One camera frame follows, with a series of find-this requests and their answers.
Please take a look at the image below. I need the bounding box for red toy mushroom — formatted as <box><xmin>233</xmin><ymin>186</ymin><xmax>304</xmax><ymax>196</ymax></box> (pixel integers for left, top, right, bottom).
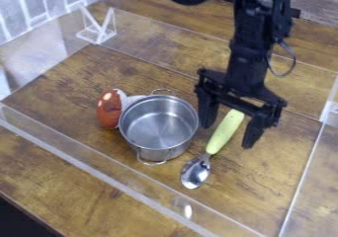
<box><xmin>97</xmin><ymin>89</ymin><xmax>145</xmax><ymax>128</ymax></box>

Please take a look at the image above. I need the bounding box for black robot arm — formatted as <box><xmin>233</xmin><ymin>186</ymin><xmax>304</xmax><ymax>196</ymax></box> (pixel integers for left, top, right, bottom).
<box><xmin>195</xmin><ymin>0</ymin><xmax>292</xmax><ymax>149</ymax></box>

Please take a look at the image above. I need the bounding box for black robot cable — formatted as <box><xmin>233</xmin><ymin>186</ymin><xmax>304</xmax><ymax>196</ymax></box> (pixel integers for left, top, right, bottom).
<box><xmin>154</xmin><ymin>0</ymin><xmax>298</xmax><ymax>78</ymax></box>

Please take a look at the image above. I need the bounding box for clear acrylic right panel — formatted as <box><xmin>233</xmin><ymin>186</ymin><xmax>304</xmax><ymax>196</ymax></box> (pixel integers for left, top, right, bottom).
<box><xmin>280</xmin><ymin>76</ymin><xmax>338</xmax><ymax>237</ymax></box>

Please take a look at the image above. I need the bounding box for small steel pot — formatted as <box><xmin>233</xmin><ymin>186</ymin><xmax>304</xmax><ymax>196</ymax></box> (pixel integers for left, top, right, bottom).
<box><xmin>119</xmin><ymin>89</ymin><xmax>199</xmax><ymax>166</ymax></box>

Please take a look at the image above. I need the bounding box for green handled metal spoon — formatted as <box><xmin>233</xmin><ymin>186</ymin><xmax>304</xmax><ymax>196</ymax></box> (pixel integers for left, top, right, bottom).
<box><xmin>179</xmin><ymin>110</ymin><xmax>245</xmax><ymax>190</ymax></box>

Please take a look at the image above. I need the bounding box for clear acrylic front barrier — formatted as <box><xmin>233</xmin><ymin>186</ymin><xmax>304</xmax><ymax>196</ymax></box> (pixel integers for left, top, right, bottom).
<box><xmin>0</xmin><ymin>103</ymin><xmax>266</xmax><ymax>237</ymax></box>

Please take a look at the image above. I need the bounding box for clear acrylic triangle bracket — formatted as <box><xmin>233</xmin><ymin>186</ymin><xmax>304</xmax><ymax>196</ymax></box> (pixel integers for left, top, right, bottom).
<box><xmin>76</xmin><ymin>7</ymin><xmax>118</xmax><ymax>44</ymax></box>

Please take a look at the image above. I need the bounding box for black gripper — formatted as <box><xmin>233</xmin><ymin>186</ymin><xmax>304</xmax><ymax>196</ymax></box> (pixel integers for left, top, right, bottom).
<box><xmin>195</xmin><ymin>43</ymin><xmax>286</xmax><ymax>149</ymax></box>

